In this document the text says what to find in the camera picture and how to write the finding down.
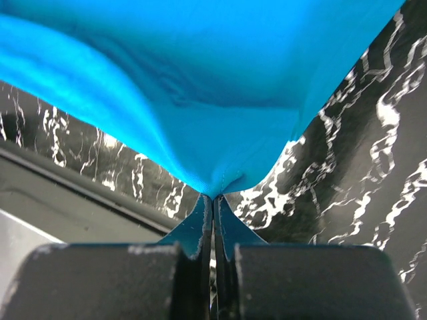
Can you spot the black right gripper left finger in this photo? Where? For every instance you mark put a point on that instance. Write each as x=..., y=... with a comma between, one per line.
x=164, y=280

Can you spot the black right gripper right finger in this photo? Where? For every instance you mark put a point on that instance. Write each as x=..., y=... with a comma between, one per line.
x=258, y=280

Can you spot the blue t shirt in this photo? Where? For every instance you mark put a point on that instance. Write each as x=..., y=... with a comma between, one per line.
x=209, y=90

